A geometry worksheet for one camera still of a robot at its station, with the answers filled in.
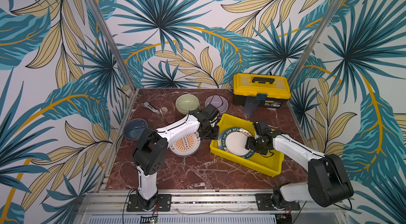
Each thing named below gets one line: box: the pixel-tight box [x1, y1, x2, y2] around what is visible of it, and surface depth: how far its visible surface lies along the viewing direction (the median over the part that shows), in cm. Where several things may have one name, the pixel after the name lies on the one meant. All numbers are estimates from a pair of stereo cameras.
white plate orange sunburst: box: [169, 131, 201, 157], surface depth 92 cm
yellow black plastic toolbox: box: [232, 72, 292, 109], surface depth 101 cm
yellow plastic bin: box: [209, 148, 285, 178], surface depth 78 cm
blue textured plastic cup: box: [243, 95, 261, 117], surface depth 100 cm
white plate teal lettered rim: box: [217, 127, 256, 160], surface depth 92 cm
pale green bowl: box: [175, 94, 200, 115], surface depth 109 cm
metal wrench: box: [141, 101, 160, 115], surface depth 109 cm
